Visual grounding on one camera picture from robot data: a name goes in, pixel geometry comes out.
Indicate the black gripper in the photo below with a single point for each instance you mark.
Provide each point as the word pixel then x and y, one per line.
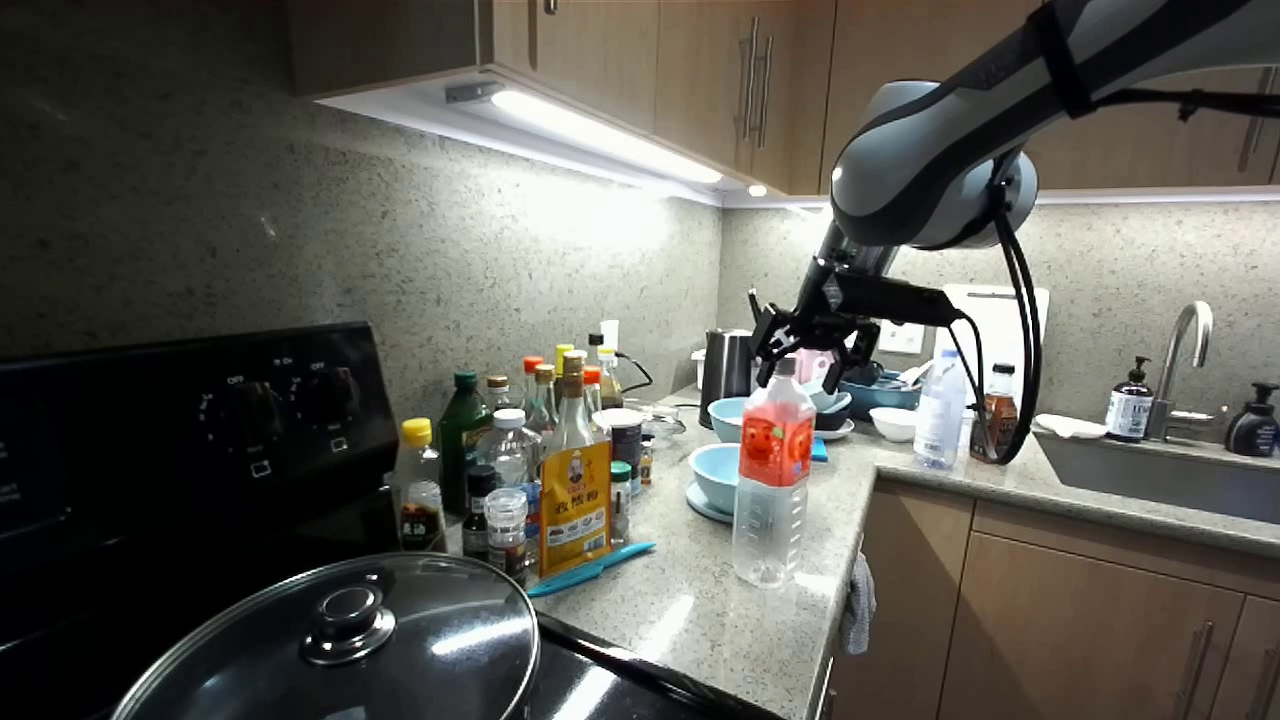
pixel 834 307

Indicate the orange label plastic bottle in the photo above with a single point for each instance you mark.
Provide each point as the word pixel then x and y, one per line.
pixel 773 452

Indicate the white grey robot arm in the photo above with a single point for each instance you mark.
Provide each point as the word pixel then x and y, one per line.
pixel 934 147

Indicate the brown sauce bottle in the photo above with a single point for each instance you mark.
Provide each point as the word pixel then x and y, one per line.
pixel 995 424

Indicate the pale yellow oil bottle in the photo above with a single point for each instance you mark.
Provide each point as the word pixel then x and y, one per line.
pixel 604 372

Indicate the small green cap bottle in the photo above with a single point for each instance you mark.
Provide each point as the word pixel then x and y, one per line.
pixel 623 504

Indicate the orange cap bottle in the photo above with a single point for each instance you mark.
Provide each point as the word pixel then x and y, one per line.
pixel 534 389

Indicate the yellow label sauce bottle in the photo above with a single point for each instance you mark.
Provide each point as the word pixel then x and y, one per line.
pixel 574 501

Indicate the clear white cap bottle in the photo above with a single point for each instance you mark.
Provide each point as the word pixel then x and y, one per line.
pixel 511 452

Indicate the green glass bottle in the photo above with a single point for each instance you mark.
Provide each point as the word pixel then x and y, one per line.
pixel 463 424

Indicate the yellow cap bottle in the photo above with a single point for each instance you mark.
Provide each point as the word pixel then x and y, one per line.
pixel 419 495

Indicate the pink knife block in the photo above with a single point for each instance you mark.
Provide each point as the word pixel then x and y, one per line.
pixel 814 365

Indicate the stack of dark plates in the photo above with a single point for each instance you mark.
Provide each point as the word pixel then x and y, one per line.
pixel 834 416

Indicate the dark teal bowl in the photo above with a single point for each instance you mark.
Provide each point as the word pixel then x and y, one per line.
pixel 891 389

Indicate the black electric kettle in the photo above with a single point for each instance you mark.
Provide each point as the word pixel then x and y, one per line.
pixel 722 378

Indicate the blue sponge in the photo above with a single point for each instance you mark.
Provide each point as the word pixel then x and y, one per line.
pixel 818 448

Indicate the white bowl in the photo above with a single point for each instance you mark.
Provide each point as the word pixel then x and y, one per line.
pixel 895 424

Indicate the large light blue bowl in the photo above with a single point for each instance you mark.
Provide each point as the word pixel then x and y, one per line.
pixel 725 416

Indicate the small light blue bowl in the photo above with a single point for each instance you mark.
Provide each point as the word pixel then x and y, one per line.
pixel 712 475

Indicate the white board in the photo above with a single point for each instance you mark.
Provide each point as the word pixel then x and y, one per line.
pixel 981 301

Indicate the light blue plate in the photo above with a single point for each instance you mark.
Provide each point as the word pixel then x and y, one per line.
pixel 707 511

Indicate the dark jar white lid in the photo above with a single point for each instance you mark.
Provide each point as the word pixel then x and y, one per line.
pixel 623 441

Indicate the grey dish cloth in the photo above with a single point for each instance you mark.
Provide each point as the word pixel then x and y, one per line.
pixel 860 606

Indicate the white cloth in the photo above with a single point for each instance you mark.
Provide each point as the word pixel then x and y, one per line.
pixel 1069 424

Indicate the under cabinet light strip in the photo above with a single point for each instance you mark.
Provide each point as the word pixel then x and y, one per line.
pixel 585 129

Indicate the brown soap dispenser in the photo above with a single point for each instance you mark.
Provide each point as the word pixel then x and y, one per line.
pixel 1128 409

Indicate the wooden upper cabinets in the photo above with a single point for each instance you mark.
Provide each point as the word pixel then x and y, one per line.
pixel 641 65

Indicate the steel sink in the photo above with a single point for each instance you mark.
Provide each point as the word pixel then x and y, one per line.
pixel 1163 476

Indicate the chrome faucet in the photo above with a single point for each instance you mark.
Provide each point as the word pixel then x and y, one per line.
pixel 1186 346

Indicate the black soap dispenser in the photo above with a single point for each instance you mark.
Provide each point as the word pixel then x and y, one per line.
pixel 1253 431

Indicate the glass pan lid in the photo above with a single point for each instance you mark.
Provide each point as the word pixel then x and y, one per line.
pixel 332 652

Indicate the black electric stove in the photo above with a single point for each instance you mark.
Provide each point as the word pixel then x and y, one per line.
pixel 135 441

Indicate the white switch plate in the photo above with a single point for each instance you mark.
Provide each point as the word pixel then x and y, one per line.
pixel 907 343

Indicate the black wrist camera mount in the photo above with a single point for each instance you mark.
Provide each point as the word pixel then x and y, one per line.
pixel 907 301

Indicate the white wall outlet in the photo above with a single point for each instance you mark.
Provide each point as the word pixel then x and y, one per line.
pixel 610 332

